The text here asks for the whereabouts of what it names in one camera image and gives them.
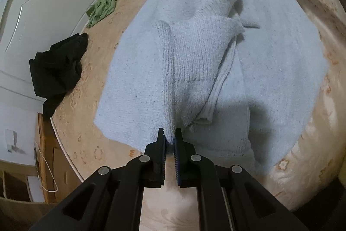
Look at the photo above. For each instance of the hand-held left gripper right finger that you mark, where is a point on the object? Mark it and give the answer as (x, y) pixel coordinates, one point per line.
(177, 166)

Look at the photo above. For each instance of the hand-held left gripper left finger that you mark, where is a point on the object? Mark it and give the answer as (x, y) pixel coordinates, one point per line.
(163, 166)

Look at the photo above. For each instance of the light blue knit sweater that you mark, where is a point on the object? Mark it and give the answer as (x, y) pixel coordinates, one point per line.
(189, 57)

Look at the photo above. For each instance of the black fleece garment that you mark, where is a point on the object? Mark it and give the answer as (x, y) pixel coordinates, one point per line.
(56, 68)

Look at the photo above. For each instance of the green cloth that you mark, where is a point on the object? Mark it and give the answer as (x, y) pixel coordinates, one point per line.
(104, 5)

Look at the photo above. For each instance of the beige floral bedspread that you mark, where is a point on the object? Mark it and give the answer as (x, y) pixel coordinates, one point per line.
(81, 117)

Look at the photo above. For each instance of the wooden nightstand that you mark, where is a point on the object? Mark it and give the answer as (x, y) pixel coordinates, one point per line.
(62, 166)

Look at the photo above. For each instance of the white carved headboard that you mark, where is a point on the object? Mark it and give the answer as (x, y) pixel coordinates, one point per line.
(40, 17)

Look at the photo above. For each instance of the white wall outlet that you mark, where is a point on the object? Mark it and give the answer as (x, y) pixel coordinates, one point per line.
(11, 136)

